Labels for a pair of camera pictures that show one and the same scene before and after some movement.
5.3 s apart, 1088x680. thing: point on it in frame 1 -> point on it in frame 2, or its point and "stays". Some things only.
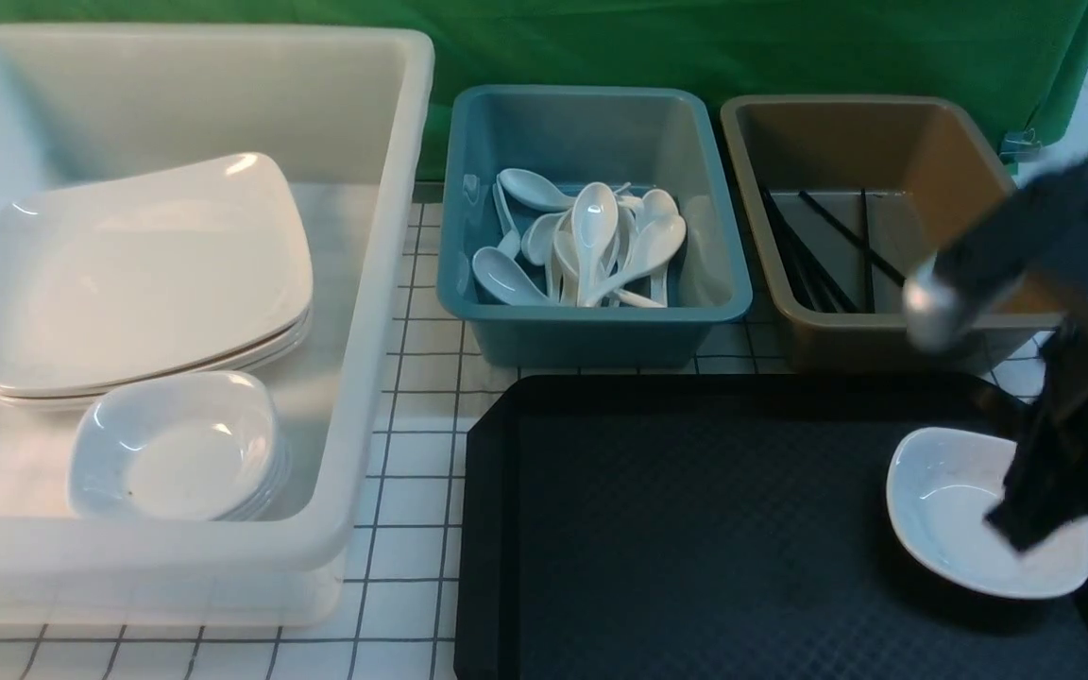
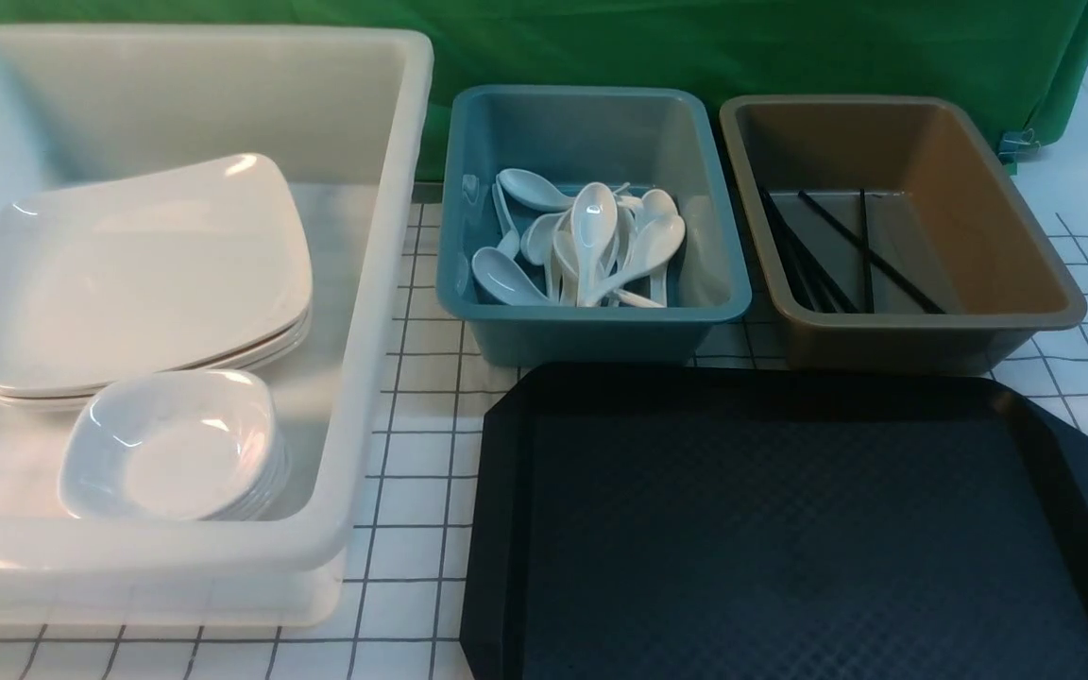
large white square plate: [194, 269] stays
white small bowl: [943, 485] -> [188, 446]
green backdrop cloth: [1041, 60] stays
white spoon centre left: [505, 277] stays
